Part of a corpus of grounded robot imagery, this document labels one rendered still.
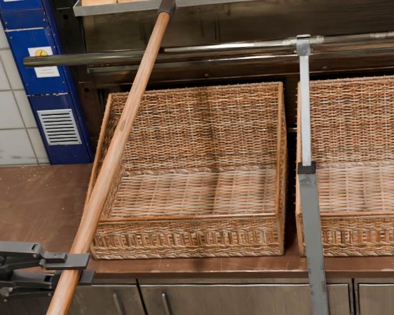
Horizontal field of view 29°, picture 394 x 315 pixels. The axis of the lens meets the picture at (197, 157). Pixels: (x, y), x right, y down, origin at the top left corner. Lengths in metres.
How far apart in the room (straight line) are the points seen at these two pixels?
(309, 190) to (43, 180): 1.09
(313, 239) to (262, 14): 0.71
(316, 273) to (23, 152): 1.19
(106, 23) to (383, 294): 1.13
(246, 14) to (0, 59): 0.80
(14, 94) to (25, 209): 0.39
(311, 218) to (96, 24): 0.93
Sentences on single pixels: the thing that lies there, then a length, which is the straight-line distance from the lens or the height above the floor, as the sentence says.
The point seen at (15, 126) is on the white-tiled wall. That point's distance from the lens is 2.64.
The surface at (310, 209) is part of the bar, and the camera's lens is 1.83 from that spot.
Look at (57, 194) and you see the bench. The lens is 2.51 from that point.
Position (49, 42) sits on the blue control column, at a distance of 2.38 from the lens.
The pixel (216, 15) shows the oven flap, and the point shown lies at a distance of 2.26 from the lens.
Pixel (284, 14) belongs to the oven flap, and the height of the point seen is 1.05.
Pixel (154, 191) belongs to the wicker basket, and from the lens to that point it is 2.38.
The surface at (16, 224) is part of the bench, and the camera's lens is 2.45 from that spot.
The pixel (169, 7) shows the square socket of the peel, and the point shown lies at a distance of 2.01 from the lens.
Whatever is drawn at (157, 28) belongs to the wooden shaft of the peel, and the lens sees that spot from 1.91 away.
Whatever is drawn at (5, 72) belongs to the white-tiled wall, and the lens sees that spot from 2.53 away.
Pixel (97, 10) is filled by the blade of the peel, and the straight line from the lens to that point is 2.14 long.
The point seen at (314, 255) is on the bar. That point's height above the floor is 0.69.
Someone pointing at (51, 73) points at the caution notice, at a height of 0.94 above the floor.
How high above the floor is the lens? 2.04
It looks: 36 degrees down
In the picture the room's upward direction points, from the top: 11 degrees counter-clockwise
